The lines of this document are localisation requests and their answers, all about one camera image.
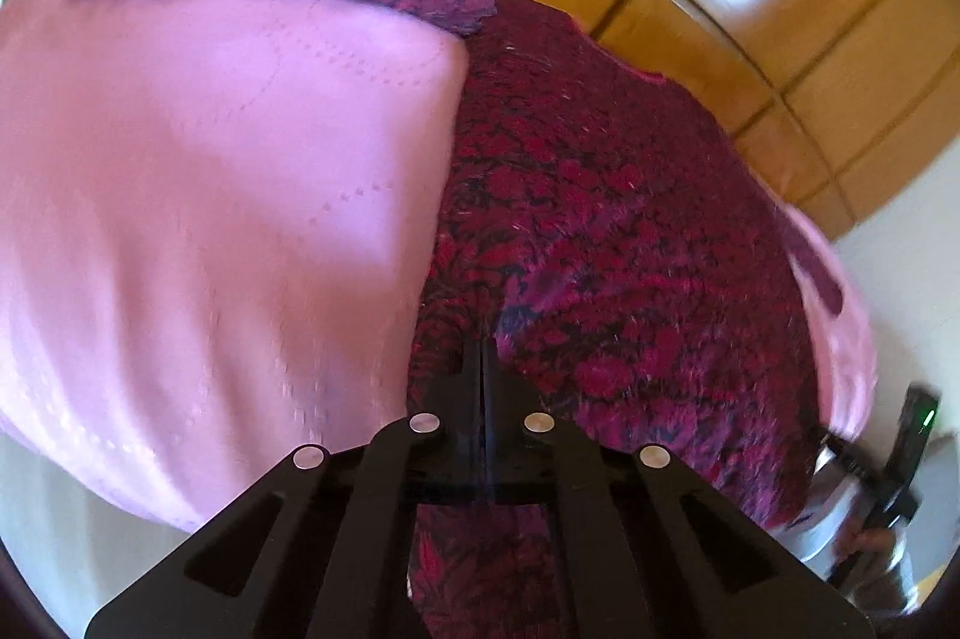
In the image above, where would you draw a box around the pink blanket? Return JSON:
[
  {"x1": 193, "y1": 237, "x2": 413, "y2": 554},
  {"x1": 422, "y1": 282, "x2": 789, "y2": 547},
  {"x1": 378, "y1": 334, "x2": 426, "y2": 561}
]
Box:
[{"x1": 0, "y1": 0, "x2": 880, "y2": 535}]

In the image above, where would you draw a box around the dark red floral sweater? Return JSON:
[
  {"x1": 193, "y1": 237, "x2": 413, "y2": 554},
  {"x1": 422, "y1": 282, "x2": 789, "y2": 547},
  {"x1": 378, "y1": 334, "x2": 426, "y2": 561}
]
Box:
[{"x1": 71, "y1": 0, "x2": 847, "y2": 639}]

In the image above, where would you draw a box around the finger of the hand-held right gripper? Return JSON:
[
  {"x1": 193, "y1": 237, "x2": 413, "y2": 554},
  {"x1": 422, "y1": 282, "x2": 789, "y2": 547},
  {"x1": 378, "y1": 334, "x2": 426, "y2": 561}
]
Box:
[{"x1": 817, "y1": 430, "x2": 872, "y2": 482}]

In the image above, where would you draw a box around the person's right hand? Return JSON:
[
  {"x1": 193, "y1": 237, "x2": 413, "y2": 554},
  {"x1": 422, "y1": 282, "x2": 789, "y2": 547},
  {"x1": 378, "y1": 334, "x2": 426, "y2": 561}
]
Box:
[{"x1": 855, "y1": 528, "x2": 905, "y2": 557}]

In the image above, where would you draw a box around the white bed sheet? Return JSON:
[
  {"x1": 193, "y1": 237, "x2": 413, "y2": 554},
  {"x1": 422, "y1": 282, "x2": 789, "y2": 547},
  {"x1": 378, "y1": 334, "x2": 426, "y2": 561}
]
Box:
[{"x1": 0, "y1": 436, "x2": 207, "y2": 599}]

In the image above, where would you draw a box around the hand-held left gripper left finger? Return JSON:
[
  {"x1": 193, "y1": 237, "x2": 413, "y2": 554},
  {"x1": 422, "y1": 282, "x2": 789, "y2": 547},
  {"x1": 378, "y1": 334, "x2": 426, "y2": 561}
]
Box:
[{"x1": 84, "y1": 337, "x2": 485, "y2": 639}]

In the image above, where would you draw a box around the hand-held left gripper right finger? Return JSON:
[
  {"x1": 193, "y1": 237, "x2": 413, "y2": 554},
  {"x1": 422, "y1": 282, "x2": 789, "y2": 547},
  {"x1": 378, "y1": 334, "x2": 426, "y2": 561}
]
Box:
[{"x1": 480, "y1": 337, "x2": 875, "y2": 639}]

